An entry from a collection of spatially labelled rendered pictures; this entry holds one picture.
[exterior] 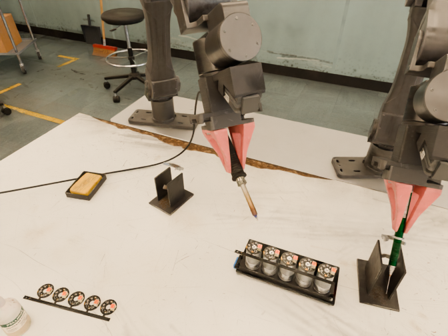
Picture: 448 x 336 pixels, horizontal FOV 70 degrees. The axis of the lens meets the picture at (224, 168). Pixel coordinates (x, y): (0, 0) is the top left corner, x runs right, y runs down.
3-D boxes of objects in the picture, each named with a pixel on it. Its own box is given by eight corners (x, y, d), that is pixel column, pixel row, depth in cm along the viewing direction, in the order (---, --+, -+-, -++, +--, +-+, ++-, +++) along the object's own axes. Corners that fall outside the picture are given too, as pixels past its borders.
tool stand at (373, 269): (387, 293, 56) (399, 231, 55) (406, 323, 46) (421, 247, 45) (351, 285, 57) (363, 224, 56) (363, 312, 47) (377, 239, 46)
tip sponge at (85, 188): (85, 175, 74) (83, 170, 73) (107, 178, 74) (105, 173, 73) (66, 197, 69) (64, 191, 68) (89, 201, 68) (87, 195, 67)
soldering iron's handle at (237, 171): (245, 179, 52) (218, 117, 57) (248, 173, 50) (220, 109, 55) (231, 183, 52) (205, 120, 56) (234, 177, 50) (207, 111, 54)
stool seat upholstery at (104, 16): (120, 8, 265) (119, 5, 263) (155, 12, 254) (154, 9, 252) (91, 18, 240) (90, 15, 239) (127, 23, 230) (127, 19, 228)
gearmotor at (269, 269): (263, 263, 54) (266, 244, 51) (277, 268, 54) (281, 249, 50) (259, 275, 53) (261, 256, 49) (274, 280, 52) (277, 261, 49)
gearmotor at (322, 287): (313, 280, 52) (319, 261, 49) (329, 285, 51) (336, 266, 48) (311, 293, 50) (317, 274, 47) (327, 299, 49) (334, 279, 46)
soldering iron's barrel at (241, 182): (258, 215, 49) (243, 179, 52) (261, 212, 48) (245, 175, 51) (249, 218, 49) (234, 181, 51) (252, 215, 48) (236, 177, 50)
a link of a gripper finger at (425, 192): (430, 244, 43) (447, 175, 41) (373, 232, 44) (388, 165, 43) (413, 229, 49) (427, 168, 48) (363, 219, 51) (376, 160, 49)
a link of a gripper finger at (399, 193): (442, 246, 42) (461, 177, 41) (384, 234, 44) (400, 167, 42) (423, 231, 49) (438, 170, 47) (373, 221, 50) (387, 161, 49)
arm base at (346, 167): (441, 151, 68) (425, 133, 74) (346, 149, 69) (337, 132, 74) (426, 179, 73) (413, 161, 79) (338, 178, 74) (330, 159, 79)
